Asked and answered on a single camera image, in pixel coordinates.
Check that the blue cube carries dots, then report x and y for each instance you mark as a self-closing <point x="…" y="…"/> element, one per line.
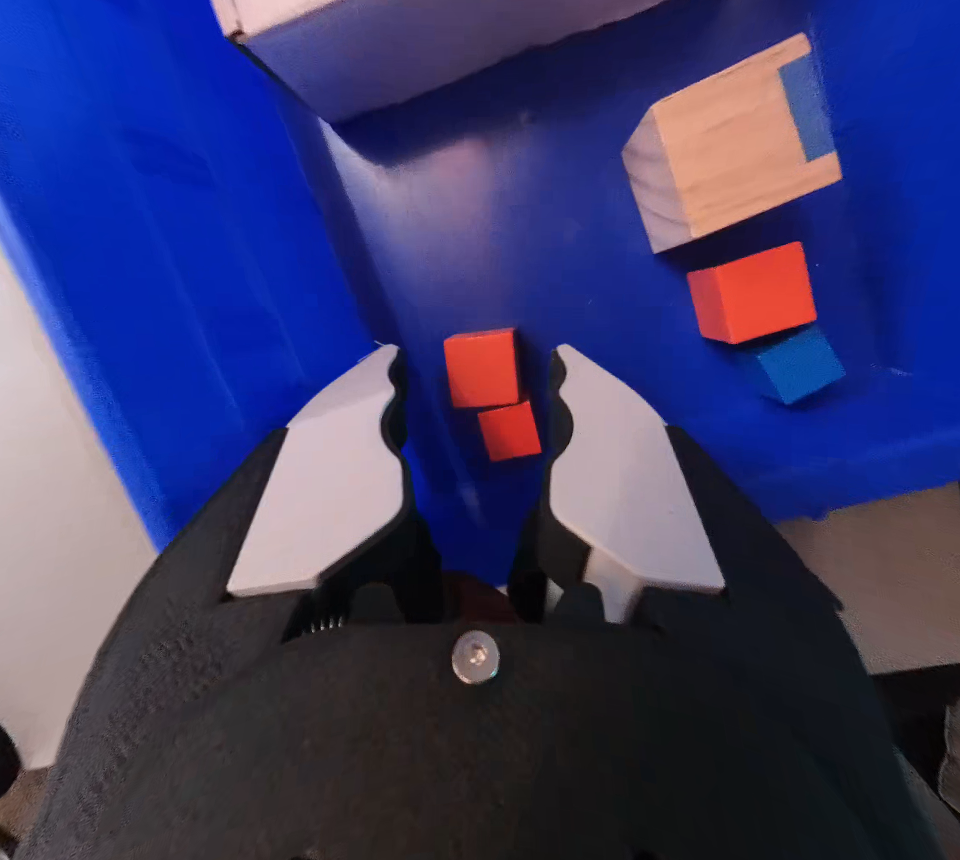
<point x="808" y="109"/>
<point x="795" y="366"/>

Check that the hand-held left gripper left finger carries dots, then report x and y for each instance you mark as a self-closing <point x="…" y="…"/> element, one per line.
<point x="330" y="492"/>

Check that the person's left hand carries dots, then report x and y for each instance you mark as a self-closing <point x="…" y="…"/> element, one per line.
<point x="484" y="601"/>

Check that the grey desk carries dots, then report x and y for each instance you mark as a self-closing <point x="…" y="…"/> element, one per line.
<point x="60" y="500"/>

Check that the red cube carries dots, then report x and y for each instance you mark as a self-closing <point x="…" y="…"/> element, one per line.
<point x="510" y="432"/>
<point x="754" y="293"/>
<point x="480" y="368"/>

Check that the large wooden cube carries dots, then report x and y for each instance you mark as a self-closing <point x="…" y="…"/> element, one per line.
<point x="735" y="147"/>

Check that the blue plastic bin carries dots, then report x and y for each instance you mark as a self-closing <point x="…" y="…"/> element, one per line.
<point x="187" y="199"/>

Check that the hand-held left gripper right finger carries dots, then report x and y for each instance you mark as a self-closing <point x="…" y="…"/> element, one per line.
<point x="630" y="492"/>

